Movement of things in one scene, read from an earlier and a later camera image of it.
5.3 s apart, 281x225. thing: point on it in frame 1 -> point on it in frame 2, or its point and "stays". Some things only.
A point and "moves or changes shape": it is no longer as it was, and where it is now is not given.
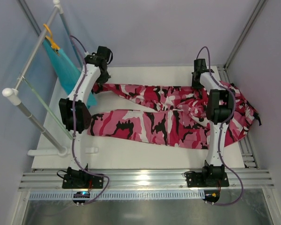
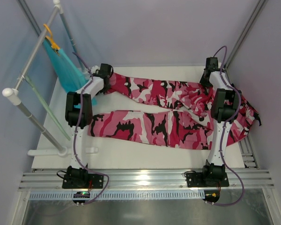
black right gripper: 196,82 -> 206,78
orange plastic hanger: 52,42 stays
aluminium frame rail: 146,180 stays
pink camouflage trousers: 175,116 moves or changes shape
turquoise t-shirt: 66,70 stays
